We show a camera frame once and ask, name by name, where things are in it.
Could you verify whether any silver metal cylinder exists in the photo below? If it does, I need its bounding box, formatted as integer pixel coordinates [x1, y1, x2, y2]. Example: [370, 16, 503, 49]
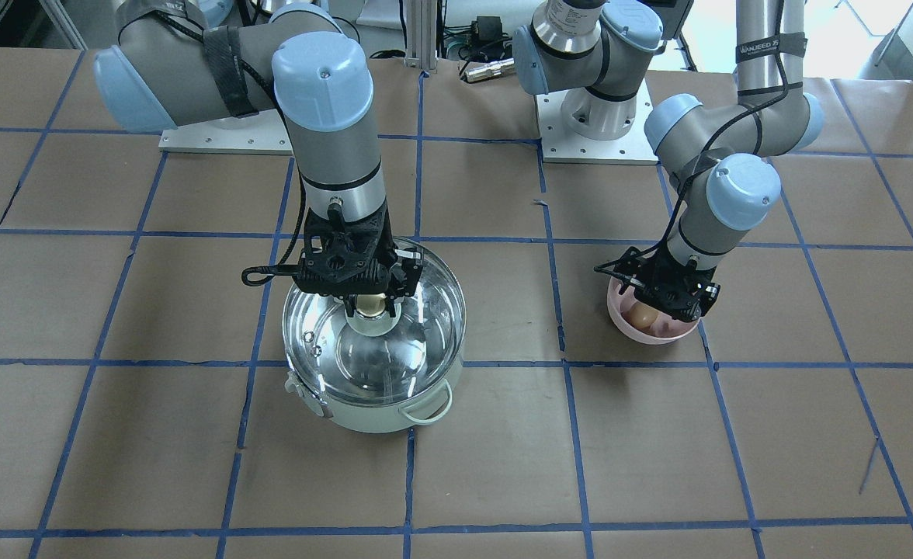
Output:
[461, 59, 516, 84]

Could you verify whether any pale green cooking pot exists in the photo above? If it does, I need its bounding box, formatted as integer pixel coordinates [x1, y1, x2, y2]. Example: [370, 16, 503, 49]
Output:
[282, 237, 467, 434]

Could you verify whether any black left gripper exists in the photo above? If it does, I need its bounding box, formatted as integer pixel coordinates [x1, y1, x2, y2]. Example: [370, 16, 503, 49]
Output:
[612, 247, 720, 323]

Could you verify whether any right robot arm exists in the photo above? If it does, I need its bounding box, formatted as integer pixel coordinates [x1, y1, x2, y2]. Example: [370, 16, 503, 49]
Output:
[94, 1, 422, 302]

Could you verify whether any black power adapter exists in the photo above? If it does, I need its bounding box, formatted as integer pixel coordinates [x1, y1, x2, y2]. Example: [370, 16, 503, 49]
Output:
[470, 16, 503, 43]

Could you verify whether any beige egg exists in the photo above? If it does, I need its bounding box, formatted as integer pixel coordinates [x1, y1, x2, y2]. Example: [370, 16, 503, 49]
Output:
[626, 301, 659, 332]

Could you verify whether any black cable bundle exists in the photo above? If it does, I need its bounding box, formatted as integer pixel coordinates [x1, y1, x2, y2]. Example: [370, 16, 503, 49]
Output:
[441, 0, 516, 63]

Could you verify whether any pink plastic bowl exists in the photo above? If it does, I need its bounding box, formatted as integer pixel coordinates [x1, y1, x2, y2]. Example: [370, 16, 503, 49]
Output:
[606, 277, 701, 345]

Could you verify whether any aluminium frame post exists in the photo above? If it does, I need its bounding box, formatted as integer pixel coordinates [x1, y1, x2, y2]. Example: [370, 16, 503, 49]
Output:
[401, 1, 445, 74]

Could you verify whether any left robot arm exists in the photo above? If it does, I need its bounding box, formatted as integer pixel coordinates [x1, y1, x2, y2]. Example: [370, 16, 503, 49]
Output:
[511, 1, 824, 323]

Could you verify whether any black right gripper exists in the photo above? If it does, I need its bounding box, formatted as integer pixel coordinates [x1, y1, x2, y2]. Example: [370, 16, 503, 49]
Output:
[294, 202, 424, 298]

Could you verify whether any glass pot lid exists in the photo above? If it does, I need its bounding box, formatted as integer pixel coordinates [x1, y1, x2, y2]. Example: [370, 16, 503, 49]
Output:
[282, 237, 467, 407]

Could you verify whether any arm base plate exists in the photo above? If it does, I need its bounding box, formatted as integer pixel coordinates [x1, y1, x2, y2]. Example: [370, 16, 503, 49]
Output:
[535, 82, 658, 165]
[158, 109, 293, 155]

